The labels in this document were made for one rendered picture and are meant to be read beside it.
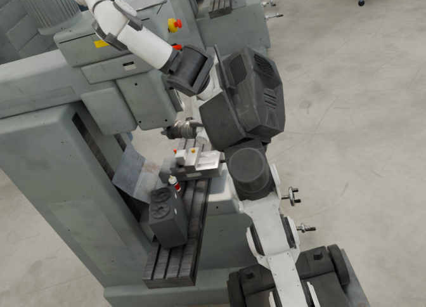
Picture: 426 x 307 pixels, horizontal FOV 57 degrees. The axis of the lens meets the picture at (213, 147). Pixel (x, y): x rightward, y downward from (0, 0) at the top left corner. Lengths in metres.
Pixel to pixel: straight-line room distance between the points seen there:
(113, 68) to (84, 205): 0.85
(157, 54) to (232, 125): 0.34
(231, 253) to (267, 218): 1.02
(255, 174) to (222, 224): 1.14
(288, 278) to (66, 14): 1.44
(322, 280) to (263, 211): 0.66
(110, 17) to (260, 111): 0.56
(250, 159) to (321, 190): 2.02
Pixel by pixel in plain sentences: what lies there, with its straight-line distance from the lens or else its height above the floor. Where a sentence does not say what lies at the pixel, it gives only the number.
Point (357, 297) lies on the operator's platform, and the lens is 2.19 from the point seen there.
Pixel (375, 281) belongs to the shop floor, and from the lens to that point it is 2.70.
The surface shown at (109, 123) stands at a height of 1.42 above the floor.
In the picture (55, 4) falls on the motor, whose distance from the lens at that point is 1.82.
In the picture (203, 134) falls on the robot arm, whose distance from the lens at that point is 1.88.
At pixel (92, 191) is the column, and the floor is 1.10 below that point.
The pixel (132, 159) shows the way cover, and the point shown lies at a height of 1.02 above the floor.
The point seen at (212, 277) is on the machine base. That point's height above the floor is 0.20.
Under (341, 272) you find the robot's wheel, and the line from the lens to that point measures 2.08.
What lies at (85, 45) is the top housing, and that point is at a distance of 1.77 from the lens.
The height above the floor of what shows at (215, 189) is 0.84.
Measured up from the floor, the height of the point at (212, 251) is 0.39.
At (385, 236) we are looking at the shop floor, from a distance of 2.88.
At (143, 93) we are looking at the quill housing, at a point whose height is 1.53.
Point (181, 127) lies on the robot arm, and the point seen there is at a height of 1.27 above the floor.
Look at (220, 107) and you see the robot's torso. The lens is 1.38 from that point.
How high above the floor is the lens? 2.31
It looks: 36 degrees down
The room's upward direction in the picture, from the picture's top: 22 degrees counter-clockwise
